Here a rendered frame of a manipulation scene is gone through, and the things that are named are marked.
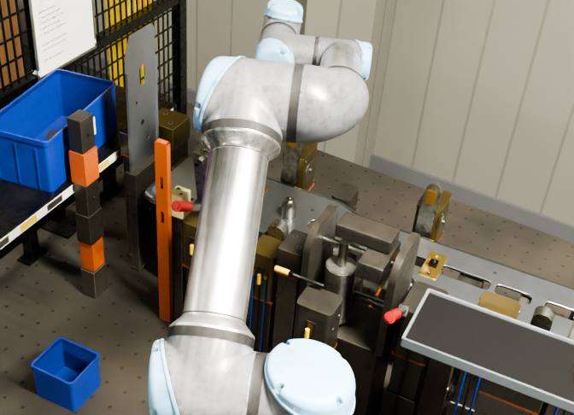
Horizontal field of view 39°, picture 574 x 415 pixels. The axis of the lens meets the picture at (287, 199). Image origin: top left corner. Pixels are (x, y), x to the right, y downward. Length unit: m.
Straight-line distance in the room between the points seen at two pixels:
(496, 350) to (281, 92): 0.54
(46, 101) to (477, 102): 1.99
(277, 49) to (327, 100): 0.39
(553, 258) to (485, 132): 1.28
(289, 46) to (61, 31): 0.71
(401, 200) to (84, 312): 0.99
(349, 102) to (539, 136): 2.36
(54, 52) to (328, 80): 1.03
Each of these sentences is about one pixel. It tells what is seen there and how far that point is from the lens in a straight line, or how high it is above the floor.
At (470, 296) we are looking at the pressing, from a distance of 1.70.
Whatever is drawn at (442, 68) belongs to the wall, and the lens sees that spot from 3.51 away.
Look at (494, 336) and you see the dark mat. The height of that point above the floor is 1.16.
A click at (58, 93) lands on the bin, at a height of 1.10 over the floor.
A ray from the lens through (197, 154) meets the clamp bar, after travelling 1.63.
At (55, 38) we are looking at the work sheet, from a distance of 2.07.
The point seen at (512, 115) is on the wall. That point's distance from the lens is 3.49.
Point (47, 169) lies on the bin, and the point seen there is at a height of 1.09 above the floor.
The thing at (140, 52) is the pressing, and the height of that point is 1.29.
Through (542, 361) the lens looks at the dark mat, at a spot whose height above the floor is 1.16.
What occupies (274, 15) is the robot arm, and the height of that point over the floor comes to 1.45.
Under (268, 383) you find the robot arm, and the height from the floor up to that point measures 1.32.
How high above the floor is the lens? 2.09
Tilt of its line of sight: 36 degrees down
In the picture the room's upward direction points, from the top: 5 degrees clockwise
